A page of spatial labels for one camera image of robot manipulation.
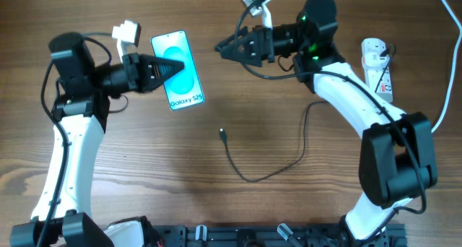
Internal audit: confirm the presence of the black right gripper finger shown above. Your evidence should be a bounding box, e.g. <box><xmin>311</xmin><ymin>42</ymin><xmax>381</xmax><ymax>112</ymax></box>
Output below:
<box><xmin>214</xmin><ymin>26</ymin><xmax>255</xmax><ymax>51</ymax></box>
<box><xmin>214</xmin><ymin>44</ymin><xmax>262</xmax><ymax>67</ymax></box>

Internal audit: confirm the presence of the blue Galaxy smartphone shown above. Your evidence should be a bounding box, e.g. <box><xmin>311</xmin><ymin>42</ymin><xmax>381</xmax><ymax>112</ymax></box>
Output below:
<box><xmin>149</xmin><ymin>30</ymin><xmax>206</xmax><ymax>111</ymax></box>

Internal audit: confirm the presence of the black USB charging cable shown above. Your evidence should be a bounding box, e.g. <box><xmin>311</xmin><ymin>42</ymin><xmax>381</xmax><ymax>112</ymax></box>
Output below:
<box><xmin>219</xmin><ymin>43</ymin><xmax>397</xmax><ymax>183</ymax></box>

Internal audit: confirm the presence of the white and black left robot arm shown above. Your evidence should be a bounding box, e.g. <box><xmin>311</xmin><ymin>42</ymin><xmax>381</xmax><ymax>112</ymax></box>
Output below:
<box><xmin>10</xmin><ymin>32</ymin><xmax>185</xmax><ymax>246</ymax></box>

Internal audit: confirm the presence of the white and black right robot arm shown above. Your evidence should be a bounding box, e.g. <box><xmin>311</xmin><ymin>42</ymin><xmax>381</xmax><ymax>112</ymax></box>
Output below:
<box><xmin>214</xmin><ymin>0</ymin><xmax>437</xmax><ymax>246</ymax></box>

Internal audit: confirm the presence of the white power strip cord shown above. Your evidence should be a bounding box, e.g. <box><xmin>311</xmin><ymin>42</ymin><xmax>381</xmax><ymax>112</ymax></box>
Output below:
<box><xmin>431</xmin><ymin>0</ymin><xmax>462</xmax><ymax>134</ymax></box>

